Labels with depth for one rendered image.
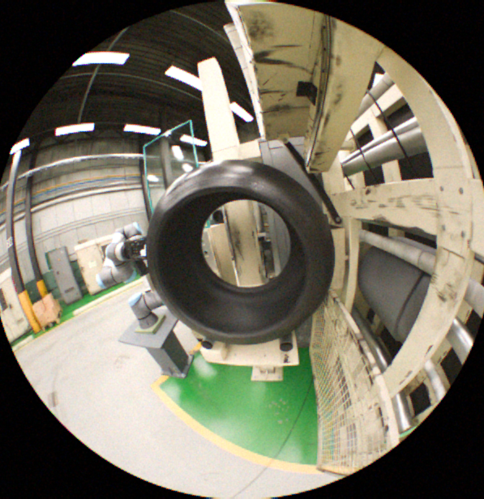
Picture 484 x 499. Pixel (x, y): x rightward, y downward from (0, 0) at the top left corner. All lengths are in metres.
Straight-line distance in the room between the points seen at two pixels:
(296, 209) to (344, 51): 0.35
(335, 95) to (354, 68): 0.09
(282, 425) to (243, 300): 1.01
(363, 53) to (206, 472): 1.78
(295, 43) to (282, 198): 0.34
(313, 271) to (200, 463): 1.41
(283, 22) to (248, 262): 0.83
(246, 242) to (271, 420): 1.26
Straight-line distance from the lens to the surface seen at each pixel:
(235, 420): 1.38
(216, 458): 1.38
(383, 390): 0.38
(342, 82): 0.39
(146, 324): 1.35
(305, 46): 0.40
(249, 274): 0.76
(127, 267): 0.84
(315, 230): 0.32
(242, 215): 0.69
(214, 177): 0.33
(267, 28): 0.36
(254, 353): 0.63
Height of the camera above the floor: 1.32
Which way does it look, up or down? 13 degrees down
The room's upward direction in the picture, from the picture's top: 11 degrees counter-clockwise
